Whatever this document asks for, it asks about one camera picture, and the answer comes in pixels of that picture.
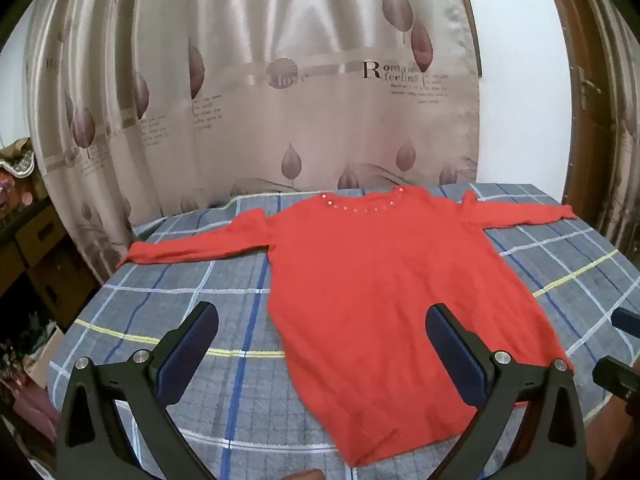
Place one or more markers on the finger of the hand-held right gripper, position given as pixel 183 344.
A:
pixel 627 321
pixel 620 377

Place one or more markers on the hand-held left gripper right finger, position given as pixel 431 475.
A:
pixel 452 347

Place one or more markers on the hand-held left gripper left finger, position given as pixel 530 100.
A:
pixel 187 347

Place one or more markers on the red sweater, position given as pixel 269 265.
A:
pixel 370 285

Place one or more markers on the grey plaid bedsheet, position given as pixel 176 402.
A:
pixel 200 280

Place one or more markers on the cardboard box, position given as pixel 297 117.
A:
pixel 42 235
pixel 62 285

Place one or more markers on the brown wooden door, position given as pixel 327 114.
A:
pixel 607 170

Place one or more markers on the pink floral decoration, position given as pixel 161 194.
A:
pixel 20 192

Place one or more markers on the lace-edged patterned cover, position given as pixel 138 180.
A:
pixel 17 160

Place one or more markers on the leaf-print beige curtain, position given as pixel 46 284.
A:
pixel 300 110

